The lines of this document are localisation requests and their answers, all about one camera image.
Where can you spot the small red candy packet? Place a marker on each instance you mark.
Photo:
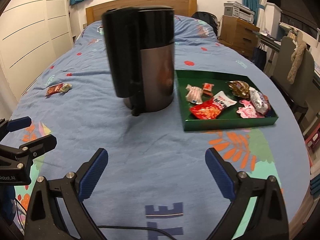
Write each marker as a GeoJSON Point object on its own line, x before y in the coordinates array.
{"type": "Point", "coordinates": [208, 89]}

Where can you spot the wooden dresser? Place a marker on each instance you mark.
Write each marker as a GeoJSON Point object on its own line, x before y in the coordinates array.
{"type": "Point", "coordinates": [238, 35]}

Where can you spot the olive green snack packet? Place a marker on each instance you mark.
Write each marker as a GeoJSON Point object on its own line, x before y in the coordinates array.
{"type": "Point", "coordinates": [65, 88]}

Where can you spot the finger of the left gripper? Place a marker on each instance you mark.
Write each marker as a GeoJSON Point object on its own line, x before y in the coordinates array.
{"type": "Point", "coordinates": [15, 124]}
{"type": "Point", "coordinates": [33, 148]}

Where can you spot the black backpack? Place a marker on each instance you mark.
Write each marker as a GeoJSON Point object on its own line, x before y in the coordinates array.
{"type": "Point", "coordinates": [209, 18]}

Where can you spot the brown chocolate snack bag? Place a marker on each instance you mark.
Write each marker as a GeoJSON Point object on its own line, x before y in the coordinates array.
{"type": "Point", "coordinates": [239, 89]}

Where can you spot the blue patterned bed cover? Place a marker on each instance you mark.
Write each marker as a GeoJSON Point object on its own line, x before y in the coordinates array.
{"type": "Point", "coordinates": [156, 175]}

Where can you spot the pink cartoon character packet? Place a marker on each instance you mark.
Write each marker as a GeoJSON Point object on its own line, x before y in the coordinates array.
{"type": "Point", "coordinates": [247, 110]}

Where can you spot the pink striped snack packet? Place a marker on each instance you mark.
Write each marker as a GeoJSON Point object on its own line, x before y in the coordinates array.
{"type": "Point", "coordinates": [194, 94]}

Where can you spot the desk with clutter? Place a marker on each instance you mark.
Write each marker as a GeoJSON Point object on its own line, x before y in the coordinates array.
{"type": "Point", "coordinates": [273, 46]}

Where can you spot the grey chair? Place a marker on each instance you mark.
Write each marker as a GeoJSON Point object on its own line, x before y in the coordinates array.
{"type": "Point", "coordinates": [295, 94]}

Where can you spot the beige scarf on chair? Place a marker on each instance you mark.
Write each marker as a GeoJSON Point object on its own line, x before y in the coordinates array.
{"type": "Point", "coordinates": [296, 57]}

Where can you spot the dark red jerky packet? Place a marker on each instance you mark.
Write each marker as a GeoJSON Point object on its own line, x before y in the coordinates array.
{"type": "Point", "coordinates": [54, 89]}

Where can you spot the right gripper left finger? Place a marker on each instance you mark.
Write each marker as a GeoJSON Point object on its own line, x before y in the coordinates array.
{"type": "Point", "coordinates": [44, 219]}

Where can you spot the red spicy snack pouch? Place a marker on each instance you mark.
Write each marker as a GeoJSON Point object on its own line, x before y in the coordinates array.
{"type": "Point", "coordinates": [213, 107]}

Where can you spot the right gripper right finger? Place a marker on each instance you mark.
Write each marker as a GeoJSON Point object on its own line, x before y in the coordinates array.
{"type": "Point", "coordinates": [268, 219]}

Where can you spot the white blue cookie pack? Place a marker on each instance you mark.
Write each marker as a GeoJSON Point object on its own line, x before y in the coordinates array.
{"type": "Point", "coordinates": [259, 101]}

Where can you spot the white wardrobe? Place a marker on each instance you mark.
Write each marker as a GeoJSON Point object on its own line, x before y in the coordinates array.
{"type": "Point", "coordinates": [34, 33]}

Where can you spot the white printer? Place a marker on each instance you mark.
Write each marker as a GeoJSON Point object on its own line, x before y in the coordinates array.
{"type": "Point", "coordinates": [236, 9]}

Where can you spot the dark shopping bag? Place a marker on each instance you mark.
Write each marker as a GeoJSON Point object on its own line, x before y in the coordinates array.
{"type": "Point", "coordinates": [259, 56]}

